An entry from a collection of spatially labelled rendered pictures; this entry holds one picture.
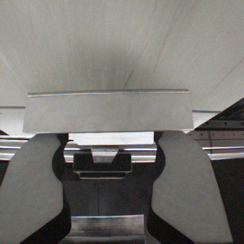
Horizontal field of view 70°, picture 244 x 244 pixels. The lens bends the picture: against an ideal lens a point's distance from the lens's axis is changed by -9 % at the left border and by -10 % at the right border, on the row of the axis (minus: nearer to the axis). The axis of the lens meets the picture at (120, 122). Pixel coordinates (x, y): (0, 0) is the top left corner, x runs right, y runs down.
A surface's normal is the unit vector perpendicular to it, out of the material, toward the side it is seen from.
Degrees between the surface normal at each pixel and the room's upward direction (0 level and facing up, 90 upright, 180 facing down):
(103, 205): 90
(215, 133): 90
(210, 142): 90
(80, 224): 90
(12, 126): 0
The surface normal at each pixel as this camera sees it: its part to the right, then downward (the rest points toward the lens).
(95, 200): 0.11, -0.31
